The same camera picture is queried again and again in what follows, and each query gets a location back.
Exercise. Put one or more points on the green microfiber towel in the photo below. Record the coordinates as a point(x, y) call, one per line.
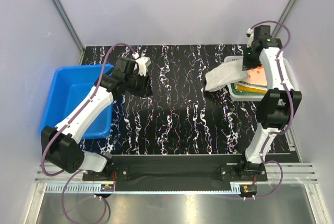
point(244, 93)

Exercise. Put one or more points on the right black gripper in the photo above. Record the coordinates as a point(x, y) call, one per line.
point(247, 65)

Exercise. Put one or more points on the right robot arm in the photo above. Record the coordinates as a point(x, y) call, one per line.
point(276, 110)

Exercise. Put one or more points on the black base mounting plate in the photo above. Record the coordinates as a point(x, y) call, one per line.
point(175, 165)

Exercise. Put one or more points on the cream orange patterned towel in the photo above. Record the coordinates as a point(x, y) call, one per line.
point(256, 76)

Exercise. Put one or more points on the grey white towel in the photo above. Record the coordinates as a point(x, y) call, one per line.
point(224, 74)

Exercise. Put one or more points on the white perforated plastic basket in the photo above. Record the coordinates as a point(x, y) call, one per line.
point(251, 96)

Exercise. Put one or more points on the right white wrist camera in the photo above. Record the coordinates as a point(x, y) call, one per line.
point(250, 35)

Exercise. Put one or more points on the blue plastic bin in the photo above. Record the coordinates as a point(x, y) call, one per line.
point(70, 85)

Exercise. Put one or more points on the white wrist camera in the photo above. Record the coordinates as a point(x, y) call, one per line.
point(250, 35)
point(142, 64)

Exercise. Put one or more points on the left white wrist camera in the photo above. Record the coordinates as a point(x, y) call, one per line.
point(142, 64)

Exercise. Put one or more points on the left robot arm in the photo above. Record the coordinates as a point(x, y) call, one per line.
point(60, 144)

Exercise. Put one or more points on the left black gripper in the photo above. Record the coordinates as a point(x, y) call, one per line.
point(145, 90)

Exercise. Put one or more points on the aluminium frame rail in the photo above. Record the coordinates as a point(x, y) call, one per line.
point(220, 183)

